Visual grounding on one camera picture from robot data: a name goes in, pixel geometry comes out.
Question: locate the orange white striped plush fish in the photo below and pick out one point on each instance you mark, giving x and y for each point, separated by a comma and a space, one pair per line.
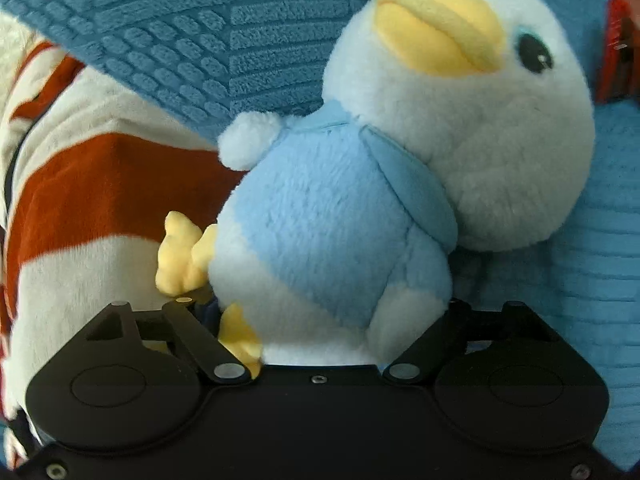
100, 185

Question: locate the blue textured mat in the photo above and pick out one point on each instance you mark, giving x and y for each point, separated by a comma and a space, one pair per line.
200, 35

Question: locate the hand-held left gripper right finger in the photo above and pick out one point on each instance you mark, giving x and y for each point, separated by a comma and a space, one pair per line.
430, 350

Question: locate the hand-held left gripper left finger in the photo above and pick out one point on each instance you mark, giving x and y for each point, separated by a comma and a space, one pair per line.
200, 335

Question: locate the red bow hair clip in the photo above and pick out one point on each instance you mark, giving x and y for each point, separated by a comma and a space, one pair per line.
617, 50

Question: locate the blue white penguin plush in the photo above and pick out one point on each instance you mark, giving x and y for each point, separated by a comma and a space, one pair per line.
340, 220

